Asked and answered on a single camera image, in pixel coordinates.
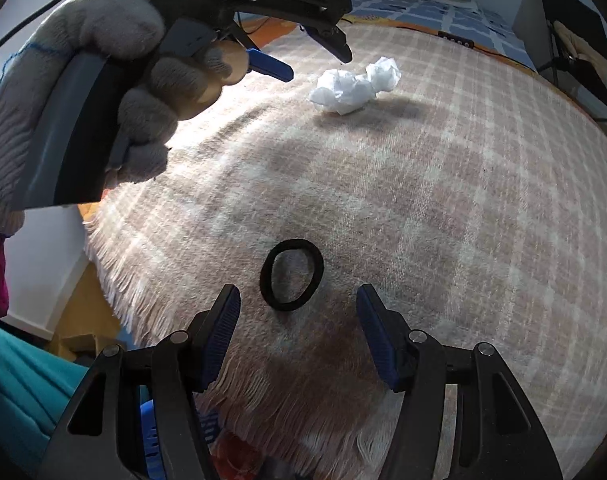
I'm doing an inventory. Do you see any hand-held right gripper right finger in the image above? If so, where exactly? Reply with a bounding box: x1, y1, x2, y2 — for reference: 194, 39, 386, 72
356, 284, 564, 480

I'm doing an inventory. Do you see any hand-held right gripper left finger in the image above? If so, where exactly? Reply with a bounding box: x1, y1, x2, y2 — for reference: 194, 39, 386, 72
36, 284, 242, 480

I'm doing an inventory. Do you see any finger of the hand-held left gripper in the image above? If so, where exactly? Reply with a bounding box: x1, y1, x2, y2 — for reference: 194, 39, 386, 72
224, 25, 294, 82
298, 22, 353, 64

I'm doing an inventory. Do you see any white paper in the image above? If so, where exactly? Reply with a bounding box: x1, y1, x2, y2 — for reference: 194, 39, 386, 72
309, 56, 402, 116

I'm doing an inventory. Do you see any black hair tie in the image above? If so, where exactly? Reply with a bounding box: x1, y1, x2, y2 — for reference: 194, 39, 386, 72
260, 239, 325, 311

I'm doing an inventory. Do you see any red cardboard medicine box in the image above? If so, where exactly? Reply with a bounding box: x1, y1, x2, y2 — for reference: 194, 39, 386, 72
211, 430, 272, 480

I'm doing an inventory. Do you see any blue plastic basket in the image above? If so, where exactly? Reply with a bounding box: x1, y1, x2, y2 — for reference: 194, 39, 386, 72
138, 400, 219, 480

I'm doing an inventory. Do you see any person's left hand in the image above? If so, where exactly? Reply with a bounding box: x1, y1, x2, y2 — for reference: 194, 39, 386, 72
0, 0, 249, 236

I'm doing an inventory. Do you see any blue patterned bed sheet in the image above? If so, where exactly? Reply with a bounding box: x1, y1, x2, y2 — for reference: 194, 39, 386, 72
346, 0, 537, 71

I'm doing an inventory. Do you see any black heating blanket controller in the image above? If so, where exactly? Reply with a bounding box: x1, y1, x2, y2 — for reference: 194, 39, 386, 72
437, 31, 475, 48

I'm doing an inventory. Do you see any beige plaid blanket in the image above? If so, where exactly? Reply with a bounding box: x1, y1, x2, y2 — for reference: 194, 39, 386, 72
81, 22, 607, 480

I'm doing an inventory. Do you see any teal cloth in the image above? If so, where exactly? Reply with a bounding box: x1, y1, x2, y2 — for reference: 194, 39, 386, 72
0, 322, 92, 461

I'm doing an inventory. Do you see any black metal folding chair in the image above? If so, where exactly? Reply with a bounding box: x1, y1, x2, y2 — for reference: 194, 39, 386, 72
512, 0, 607, 151

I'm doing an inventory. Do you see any thick black cable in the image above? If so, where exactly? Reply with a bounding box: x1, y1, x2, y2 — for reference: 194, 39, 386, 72
0, 0, 97, 61

